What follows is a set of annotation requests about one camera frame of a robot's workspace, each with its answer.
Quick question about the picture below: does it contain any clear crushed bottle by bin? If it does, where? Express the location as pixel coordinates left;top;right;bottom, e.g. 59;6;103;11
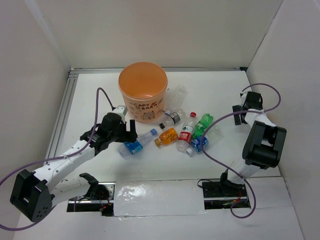
168;85;188;112

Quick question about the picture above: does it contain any aluminium frame rail left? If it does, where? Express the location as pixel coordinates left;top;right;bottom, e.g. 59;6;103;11
45;70;79;159

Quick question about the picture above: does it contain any green soda bottle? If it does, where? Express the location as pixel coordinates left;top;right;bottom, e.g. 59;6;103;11
192;113;214;139

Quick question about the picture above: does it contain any orange juice bottle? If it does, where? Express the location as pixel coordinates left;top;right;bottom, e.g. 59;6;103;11
154;127;178;147

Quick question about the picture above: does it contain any blue label white cap bottle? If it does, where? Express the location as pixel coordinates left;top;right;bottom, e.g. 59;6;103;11
186;135;209;156

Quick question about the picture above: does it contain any orange plastic capybara bin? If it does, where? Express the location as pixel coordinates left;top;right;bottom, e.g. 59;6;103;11
118;62;168;123

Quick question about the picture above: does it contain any aluminium frame rail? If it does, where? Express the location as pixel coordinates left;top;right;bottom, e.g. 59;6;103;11
68;66;248;76
45;70;79;159

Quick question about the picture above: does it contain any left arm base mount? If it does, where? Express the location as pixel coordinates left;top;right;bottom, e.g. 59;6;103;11
66;173;116;217

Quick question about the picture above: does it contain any aluminium frame rail back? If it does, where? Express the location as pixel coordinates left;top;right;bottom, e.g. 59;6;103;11
68;66;248;76

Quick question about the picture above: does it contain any water bottle red label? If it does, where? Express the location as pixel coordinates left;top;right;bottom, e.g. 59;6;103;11
175;112;197;153

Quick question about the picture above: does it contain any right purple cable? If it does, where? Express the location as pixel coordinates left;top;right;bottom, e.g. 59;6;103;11
199;83;281;220

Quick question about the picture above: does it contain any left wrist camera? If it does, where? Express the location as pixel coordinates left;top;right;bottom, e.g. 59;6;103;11
112;105;128;119

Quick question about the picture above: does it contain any clear bottle black label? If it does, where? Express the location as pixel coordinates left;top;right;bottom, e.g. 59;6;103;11
159;108;186;130

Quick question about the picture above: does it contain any clear bottle blue cap label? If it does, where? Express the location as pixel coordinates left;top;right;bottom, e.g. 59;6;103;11
117;128;158;159

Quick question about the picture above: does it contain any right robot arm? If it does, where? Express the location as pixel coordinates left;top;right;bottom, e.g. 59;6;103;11
218;91;287;197

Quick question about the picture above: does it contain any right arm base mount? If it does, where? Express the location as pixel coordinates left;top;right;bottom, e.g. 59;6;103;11
197;170;251;210

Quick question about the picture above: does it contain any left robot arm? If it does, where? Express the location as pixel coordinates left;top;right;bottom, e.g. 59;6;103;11
10;112;138;223

